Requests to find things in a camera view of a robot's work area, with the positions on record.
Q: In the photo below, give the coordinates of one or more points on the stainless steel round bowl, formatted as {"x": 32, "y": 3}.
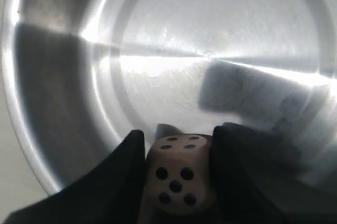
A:
{"x": 79, "y": 75}

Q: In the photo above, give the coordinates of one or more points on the beige wooden die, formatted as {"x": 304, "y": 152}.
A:
{"x": 178, "y": 174}

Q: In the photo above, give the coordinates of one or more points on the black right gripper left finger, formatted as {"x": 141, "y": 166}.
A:
{"x": 110, "y": 193}

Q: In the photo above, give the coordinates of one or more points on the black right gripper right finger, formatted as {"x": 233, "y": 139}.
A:
{"x": 251, "y": 189}

